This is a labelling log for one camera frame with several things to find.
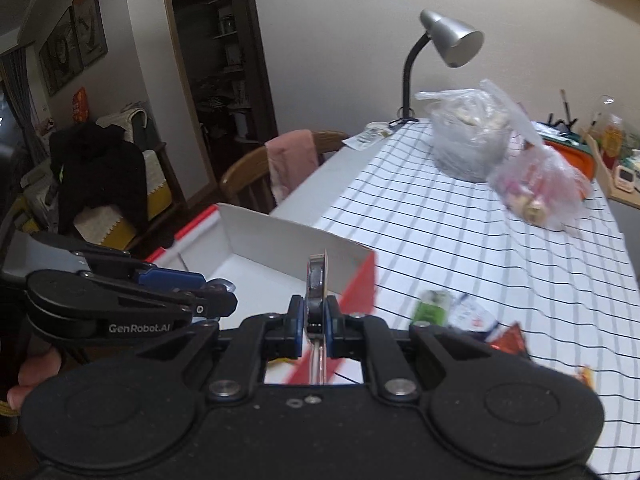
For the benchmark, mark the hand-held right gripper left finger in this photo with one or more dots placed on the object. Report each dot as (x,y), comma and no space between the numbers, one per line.
(296,321)

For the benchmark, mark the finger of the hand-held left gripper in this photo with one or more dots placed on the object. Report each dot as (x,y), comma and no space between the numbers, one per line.
(165,276)
(215,301)

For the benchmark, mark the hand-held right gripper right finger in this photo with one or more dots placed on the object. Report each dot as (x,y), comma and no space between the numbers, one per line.
(330,321)

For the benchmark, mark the silver snack packet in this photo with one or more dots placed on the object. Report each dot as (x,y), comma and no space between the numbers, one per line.
(316,285)

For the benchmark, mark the red and white cardboard box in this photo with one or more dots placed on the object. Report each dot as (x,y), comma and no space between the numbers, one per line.
(260,255)

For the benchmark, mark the green snack packet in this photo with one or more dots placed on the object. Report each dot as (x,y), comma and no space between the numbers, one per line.
(431,306)

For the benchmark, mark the red snack packet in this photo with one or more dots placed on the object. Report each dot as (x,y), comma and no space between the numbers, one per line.
(510,342)

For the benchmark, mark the orange snack packet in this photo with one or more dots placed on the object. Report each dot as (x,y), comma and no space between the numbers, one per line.
(584,376)

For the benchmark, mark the plastic bag of pink snacks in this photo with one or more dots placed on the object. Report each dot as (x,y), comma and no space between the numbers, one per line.
(540,185)

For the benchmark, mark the person's left hand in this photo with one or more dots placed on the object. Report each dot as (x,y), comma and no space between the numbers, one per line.
(32,377)

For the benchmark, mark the armchair with cream cover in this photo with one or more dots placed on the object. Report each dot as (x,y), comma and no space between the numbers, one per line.
(160,185)

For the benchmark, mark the black jacket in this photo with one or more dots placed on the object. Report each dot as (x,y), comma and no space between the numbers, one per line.
(97,175)

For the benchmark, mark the wooden chair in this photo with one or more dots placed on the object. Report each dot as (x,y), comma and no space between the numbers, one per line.
(245,175)

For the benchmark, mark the white checked tablecloth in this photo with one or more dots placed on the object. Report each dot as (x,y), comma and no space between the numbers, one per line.
(450,250)

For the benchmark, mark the white and blue snack packet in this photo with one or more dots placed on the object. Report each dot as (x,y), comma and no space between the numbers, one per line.
(472,314)

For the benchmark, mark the pink cloth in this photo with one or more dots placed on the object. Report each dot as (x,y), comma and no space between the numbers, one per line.
(292,160)

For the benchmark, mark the small flat white packet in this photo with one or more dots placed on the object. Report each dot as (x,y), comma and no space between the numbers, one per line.
(372,135)

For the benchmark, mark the dark wooden bookshelf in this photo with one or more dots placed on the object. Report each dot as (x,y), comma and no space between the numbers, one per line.
(220,60)

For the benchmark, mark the clear plastic bag with bowl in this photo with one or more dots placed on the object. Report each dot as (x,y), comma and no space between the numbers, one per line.
(467,135)

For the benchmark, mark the orange zip case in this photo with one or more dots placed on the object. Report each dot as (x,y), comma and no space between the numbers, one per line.
(575,152)

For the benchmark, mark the silver gooseneck desk lamp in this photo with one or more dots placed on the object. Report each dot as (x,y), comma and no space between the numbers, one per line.
(452,37)

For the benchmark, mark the wooden desktop organizer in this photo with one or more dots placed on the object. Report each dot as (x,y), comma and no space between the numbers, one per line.
(607,180)

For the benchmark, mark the calligraphy brush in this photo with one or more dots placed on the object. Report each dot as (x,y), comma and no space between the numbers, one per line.
(566,107)

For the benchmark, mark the white digital timer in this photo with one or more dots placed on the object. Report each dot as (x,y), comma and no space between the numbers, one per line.
(624,177)

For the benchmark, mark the clear bottle with yellow drink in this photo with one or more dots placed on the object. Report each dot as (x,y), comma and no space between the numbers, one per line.
(612,140)

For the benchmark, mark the red wall ornament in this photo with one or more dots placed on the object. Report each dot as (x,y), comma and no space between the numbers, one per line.
(80,105)

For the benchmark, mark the medium framed wall picture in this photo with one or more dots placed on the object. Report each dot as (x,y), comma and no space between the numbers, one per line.
(65,50)

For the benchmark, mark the large framed wall picture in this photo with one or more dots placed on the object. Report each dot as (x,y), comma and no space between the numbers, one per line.
(90,22)

